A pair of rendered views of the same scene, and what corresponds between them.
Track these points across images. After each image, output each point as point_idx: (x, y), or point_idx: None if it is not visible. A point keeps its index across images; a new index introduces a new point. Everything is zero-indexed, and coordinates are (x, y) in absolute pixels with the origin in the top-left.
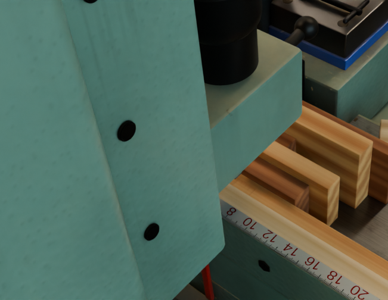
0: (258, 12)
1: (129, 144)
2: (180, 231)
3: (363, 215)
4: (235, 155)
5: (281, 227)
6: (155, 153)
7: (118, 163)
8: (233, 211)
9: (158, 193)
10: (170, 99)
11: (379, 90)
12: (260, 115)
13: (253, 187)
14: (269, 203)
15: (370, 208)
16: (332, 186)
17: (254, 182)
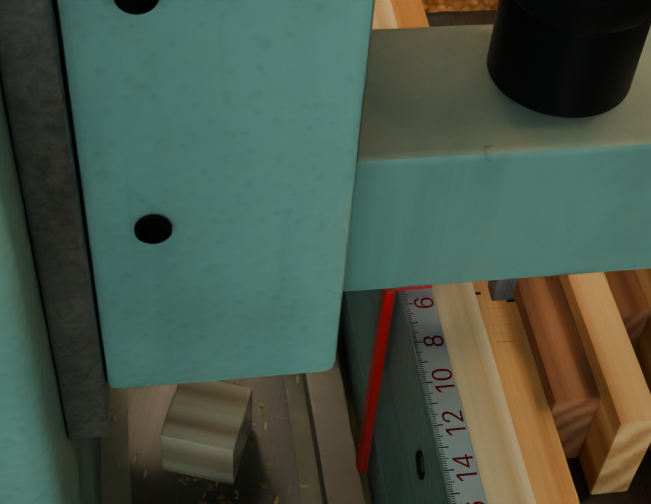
0: (643, 0)
1: (139, 27)
2: (226, 273)
3: None
4: (469, 240)
5: (489, 424)
6: (202, 86)
7: (104, 48)
8: (436, 343)
9: (192, 168)
10: (269, 0)
11: None
12: (559, 205)
13: (515, 335)
14: (513, 378)
15: None
16: (633, 426)
17: (523, 329)
